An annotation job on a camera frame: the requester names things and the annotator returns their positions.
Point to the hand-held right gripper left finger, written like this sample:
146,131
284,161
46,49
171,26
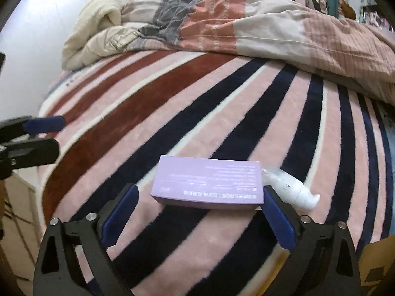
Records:
118,214

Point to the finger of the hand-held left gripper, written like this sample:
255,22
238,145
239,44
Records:
46,124
37,152

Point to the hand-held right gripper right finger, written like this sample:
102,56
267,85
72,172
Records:
277,219

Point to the white pump bottle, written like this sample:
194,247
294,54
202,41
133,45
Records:
296,191

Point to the purple rectangular box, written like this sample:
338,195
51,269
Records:
206,180

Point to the brown cardboard box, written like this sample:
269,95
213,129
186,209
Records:
378,268

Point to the beige bedside cabinet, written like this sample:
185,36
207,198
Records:
18,222

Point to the cream fleece blanket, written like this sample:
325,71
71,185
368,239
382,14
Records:
89,27

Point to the beige quilt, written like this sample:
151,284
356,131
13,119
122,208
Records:
114,41

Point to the striped plush blanket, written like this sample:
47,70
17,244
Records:
185,114

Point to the pink grey patchwork duvet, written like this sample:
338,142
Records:
262,21

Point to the grey bookshelf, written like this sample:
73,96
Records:
376,12

